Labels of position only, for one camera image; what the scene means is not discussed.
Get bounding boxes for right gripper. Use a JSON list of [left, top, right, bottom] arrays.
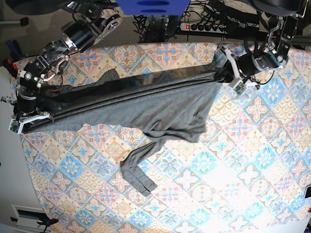
[[1, 88, 51, 134]]

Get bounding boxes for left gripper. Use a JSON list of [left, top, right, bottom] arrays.
[[221, 47, 288, 89]]

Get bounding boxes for grey t-shirt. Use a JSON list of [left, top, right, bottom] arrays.
[[26, 54, 226, 196]]

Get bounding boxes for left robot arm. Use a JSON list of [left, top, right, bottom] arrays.
[[214, 0, 309, 95]]

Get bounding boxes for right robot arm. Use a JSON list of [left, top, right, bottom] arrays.
[[1, 0, 122, 134]]

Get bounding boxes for red black clamp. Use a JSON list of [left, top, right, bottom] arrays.
[[2, 58, 18, 79]]

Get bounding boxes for white power strip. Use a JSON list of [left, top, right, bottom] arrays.
[[180, 21, 227, 34]]

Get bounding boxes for blue black clamp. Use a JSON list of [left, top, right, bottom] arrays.
[[11, 217, 58, 233]]

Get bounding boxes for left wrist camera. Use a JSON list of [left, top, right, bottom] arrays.
[[233, 83, 247, 96]]

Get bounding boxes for tangled black cables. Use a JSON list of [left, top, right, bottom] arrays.
[[132, 0, 243, 44]]

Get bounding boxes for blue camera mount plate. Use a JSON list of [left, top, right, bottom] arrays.
[[116, 0, 190, 16]]

